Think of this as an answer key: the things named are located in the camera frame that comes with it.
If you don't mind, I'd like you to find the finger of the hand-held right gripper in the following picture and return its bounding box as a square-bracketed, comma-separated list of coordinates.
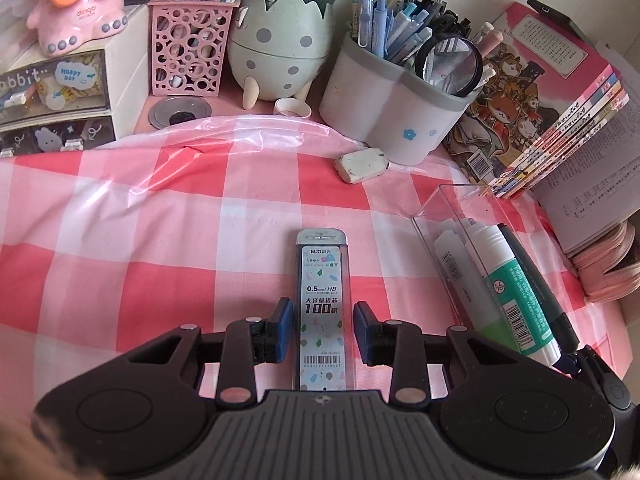
[562, 344, 634, 414]

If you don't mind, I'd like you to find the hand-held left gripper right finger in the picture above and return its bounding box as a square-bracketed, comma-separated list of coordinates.
[353, 301, 507, 408]

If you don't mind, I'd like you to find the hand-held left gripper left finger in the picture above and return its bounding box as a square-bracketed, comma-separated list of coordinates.
[126, 298, 295, 408]

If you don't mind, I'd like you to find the grey pencil lead case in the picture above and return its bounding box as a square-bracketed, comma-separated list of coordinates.
[296, 228, 350, 392]

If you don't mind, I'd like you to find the black whiteboard marker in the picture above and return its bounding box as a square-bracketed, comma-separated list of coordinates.
[497, 223, 582, 357]

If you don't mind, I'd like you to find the white green tube clear cap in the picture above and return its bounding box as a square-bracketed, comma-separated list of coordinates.
[431, 229, 526, 353]

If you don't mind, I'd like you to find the green glue stick white cap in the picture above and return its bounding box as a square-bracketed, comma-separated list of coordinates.
[464, 223, 564, 369]

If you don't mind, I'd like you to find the clear plastic box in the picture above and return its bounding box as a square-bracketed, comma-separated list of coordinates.
[410, 183, 581, 377]

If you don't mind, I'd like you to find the pink zip pencil case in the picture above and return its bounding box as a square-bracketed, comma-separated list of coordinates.
[569, 219, 640, 307]

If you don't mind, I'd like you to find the pink checked plastic tablecloth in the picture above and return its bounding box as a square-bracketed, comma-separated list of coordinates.
[0, 112, 636, 411]

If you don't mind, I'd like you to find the white eraser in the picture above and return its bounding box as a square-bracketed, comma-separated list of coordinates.
[333, 146, 391, 185]

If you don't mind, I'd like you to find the stack of paper booklets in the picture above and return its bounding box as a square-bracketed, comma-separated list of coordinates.
[537, 39, 640, 257]

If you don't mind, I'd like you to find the grey white cloud pen holder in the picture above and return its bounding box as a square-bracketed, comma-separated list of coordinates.
[318, 30, 486, 167]

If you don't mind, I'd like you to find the comic book cream spine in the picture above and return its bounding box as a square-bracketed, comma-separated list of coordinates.
[515, 99, 630, 199]

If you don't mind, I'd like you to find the comic book olive spine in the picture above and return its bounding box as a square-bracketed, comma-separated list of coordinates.
[507, 92, 627, 195]

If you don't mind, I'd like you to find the grey round desk grommet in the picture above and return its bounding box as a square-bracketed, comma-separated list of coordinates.
[149, 96, 212, 129]

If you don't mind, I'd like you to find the comic book yellow spine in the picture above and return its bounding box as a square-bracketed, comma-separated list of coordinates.
[500, 85, 625, 191]

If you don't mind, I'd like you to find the comic book blue spine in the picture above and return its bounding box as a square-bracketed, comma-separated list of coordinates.
[495, 77, 620, 186]

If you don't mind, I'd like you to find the green egg pen holder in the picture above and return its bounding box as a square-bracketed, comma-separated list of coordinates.
[228, 0, 338, 111]

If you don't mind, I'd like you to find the black magnifying glass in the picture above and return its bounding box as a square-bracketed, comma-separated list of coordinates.
[414, 35, 486, 99]

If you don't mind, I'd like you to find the beige fuzzy sleeve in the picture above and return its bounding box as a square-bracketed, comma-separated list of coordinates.
[0, 410, 66, 480]

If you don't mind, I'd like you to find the pink perforated pen basket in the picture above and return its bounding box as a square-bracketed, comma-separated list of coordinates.
[148, 0, 239, 98]

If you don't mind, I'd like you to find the stack of pink books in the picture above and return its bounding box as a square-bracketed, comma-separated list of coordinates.
[442, 1, 616, 182]

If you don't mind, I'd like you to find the blue black pink pen bunch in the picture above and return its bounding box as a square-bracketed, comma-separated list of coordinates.
[350, 0, 504, 97]

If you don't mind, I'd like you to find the white drawer organizer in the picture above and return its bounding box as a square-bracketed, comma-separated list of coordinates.
[0, 0, 154, 159]

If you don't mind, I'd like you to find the black phone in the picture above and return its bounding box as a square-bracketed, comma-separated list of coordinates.
[526, 0, 602, 49]

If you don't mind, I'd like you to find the pink flower head toy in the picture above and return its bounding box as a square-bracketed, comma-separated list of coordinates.
[26, 0, 132, 59]

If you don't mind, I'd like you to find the white tape ring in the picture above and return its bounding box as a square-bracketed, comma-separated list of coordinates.
[273, 96, 314, 119]

